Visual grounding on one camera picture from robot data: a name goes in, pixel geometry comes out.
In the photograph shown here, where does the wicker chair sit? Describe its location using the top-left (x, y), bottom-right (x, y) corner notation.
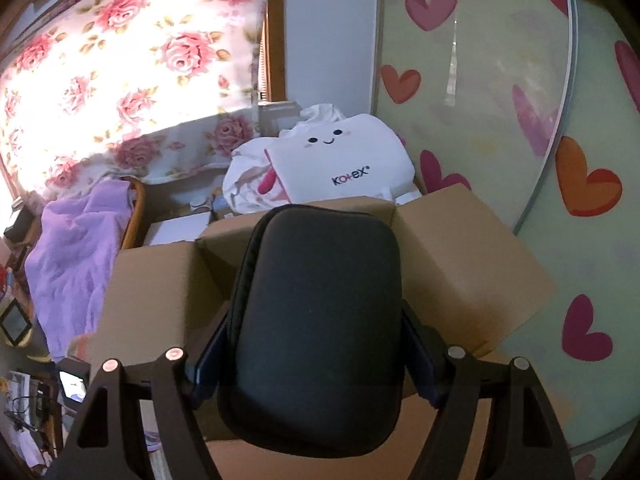
top-left (117, 176), bottom-right (148, 252)

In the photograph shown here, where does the black zip case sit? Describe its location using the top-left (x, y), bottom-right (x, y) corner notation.
top-left (216, 204), bottom-right (407, 460)

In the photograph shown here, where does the black picture frame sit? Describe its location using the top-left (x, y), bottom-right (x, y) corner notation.
top-left (0, 301), bottom-right (35, 348)

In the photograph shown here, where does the purple cloth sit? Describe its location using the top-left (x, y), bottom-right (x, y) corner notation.
top-left (25, 180), bottom-right (135, 361)

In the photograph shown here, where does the brown cardboard box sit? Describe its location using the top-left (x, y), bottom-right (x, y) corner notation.
top-left (67, 183), bottom-right (576, 480)

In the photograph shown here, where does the floral rose curtain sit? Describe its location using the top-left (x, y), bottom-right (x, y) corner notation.
top-left (0, 0), bottom-right (281, 196)

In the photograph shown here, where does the cluttered desk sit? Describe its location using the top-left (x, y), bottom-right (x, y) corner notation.
top-left (0, 355), bottom-right (91, 471)

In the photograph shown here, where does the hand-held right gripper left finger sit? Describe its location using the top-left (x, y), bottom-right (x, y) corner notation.
top-left (44, 309), bottom-right (236, 480)

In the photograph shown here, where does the heart print wardrobe door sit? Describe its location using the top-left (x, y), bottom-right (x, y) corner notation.
top-left (370, 0), bottom-right (640, 480)

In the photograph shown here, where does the white crumpled plastic bag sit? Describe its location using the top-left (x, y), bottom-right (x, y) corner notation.
top-left (221, 103), bottom-right (351, 218)

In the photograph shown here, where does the white Kotex package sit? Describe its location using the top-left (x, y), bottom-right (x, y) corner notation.
top-left (263, 112), bottom-right (416, 207)

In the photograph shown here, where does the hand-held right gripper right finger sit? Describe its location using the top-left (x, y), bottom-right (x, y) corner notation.
top-left (400, 307), bottom-right (576, 480)

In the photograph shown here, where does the white box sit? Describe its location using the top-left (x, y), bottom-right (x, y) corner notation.
top-left (145, 211), bottom-right (213, 247)

